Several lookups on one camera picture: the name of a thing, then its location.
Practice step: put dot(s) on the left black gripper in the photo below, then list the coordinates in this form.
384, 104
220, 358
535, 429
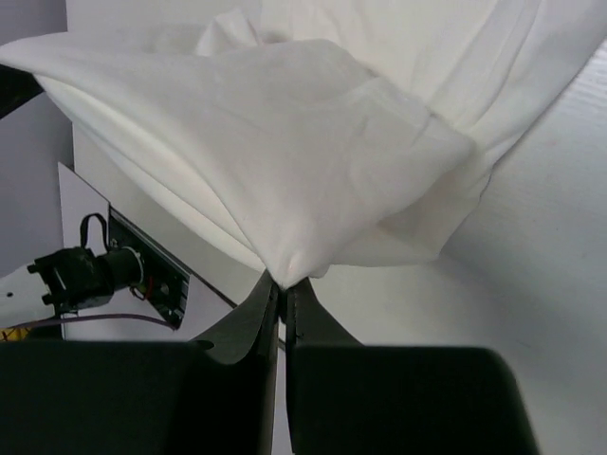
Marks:
16, 88

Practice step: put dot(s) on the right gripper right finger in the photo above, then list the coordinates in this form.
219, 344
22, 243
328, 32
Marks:
345, 397

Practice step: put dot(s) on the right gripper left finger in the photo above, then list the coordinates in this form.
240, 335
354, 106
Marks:
210, 395

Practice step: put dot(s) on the plain white t shirt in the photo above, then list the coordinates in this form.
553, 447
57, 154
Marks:
329, 132

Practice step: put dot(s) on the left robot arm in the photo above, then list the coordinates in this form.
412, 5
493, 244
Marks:
70, 279

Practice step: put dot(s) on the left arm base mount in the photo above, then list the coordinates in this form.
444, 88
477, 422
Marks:
166, 281

